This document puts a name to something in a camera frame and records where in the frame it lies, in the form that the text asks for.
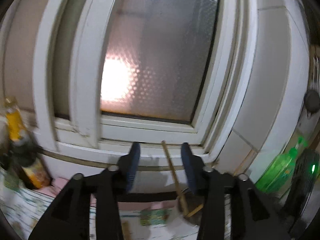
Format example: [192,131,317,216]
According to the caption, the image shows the bamboo chopstick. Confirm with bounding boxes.
[161,140,189,217]
[186,204,203,218]

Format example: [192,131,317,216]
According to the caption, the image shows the pink cloth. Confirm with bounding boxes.
[80,181,176,211]

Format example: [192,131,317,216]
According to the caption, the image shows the cat pattern table cloth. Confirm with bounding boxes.
[1,170,199,239]

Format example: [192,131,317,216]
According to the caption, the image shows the green dish soap bottle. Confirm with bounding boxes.
[255,137,308,193]

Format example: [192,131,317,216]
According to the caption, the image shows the yellow label sauce bottle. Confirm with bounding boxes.
[5,97,51,190]

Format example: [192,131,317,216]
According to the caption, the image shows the white steel utensil cup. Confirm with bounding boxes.
[167,189,203,237]

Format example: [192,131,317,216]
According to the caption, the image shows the round mesh strainer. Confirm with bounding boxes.
[304,89,320,114]

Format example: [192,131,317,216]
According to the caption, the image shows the white frame frosted window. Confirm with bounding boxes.
[0,0,259,167]

